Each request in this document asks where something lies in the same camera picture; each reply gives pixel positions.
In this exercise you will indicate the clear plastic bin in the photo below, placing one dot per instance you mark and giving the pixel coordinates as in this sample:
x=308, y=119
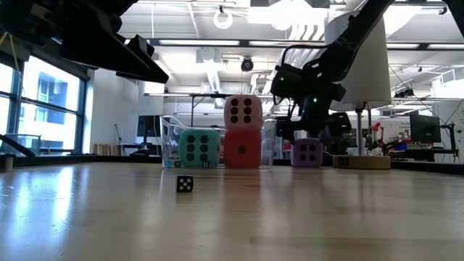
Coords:
x=168, y=145

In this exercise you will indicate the black ceiling camera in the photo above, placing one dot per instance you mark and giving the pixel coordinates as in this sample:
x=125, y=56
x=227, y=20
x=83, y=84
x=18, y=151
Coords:
x=247, y=64

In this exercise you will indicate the black computer monitor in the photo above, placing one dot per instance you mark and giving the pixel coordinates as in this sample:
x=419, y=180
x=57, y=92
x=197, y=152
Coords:
x=425, y=127
x=148, y=126

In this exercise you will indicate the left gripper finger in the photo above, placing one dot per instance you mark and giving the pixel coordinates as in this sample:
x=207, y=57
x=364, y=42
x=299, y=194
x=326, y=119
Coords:
x=123, y=63
x=139, y=45

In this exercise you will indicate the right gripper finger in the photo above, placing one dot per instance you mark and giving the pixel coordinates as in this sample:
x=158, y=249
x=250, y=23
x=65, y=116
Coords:
x=339, y=127
x=288, y=130

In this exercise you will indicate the white shade table lamp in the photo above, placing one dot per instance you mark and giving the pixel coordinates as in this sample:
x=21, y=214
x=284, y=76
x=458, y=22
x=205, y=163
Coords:
x=373, y=72

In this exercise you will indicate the large red foam die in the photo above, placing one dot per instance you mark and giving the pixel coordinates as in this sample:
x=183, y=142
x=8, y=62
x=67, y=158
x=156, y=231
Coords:
x=242, y=149

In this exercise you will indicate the red desk lamp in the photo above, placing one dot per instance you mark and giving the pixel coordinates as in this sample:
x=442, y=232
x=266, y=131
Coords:
x=376, y=127

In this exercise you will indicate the black aluminium table frame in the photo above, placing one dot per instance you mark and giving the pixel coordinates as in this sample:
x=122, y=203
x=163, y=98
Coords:
x=14, y=145

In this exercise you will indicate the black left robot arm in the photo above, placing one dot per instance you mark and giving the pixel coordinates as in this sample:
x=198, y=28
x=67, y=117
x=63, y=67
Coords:
x=14, y=14

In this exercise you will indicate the large pink foam die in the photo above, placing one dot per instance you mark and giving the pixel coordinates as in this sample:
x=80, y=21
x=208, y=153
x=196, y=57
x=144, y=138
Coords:
x=243, y=112

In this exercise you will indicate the large purple foam die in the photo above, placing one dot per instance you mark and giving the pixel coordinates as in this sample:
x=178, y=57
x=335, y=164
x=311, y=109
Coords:
x=307, y=153

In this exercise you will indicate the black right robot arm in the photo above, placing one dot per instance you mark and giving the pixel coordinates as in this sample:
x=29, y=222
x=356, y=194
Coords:
x=348, y=40

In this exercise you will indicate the large teal foam die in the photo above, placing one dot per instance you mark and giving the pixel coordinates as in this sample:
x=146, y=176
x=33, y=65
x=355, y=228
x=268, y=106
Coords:
x=199, y=148

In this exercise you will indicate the small black die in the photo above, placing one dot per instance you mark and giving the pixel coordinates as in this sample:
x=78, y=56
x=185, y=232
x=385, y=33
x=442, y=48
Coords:
x=185, y=183

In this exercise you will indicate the large window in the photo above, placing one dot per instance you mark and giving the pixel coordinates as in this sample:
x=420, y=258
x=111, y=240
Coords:
x=50, y=108

